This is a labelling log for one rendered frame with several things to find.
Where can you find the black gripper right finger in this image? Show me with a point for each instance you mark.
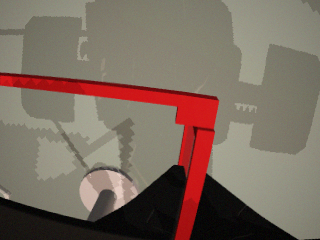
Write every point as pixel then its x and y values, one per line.
pixel 221 215

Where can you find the red glasses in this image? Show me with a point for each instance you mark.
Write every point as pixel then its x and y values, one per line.
pixel 197 112

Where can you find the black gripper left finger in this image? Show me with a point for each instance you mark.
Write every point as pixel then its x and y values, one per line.
pixel 152 215

